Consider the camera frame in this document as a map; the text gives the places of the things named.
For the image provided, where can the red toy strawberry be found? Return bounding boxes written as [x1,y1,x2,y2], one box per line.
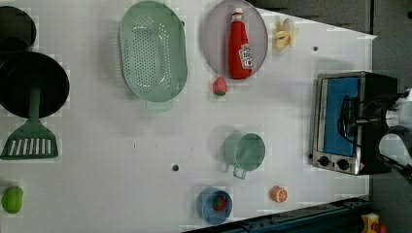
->
[213,78,227,96]

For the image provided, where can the yellow red toy object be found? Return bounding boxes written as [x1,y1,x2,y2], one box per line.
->
[361,213,388,233]

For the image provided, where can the peeled yellow banana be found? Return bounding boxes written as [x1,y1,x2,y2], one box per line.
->
[274,18,299,50]

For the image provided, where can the green toy pepper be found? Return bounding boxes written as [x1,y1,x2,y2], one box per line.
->
[1,186,23,215]

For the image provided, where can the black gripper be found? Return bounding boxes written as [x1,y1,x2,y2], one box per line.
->
[355,108,388,130]

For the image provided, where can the blue bowl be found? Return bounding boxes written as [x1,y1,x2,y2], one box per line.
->
[196,186,232,225]

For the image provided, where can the purple round plate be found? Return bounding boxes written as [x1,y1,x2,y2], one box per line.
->
[202,0,268,78]

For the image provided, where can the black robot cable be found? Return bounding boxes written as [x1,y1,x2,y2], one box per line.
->
[337,94,402,150]

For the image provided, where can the black frying pan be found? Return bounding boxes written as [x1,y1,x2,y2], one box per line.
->
[0,52,70,118]

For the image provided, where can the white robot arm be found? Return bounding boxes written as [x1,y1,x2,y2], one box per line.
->
[355,88,412,183]

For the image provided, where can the red ketchup bottle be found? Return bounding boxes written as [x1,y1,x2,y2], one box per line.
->
[227,8,253,80]

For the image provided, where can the orange slice toy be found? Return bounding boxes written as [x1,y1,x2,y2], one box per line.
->
[270,186,288,203]

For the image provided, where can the strawberry in blue bowl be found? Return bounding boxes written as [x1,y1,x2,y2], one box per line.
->
[213,195,225,212]

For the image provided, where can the green perforated colander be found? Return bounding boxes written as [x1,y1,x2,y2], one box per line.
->
[119,0,188,111]

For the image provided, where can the green slotted spatula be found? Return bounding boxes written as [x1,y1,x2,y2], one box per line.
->
[1,88,58,160]

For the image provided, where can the black pot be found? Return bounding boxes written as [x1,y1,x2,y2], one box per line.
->
[0,6,37,60]

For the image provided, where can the green metal cup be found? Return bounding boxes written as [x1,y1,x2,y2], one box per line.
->
[223,132,266,180]

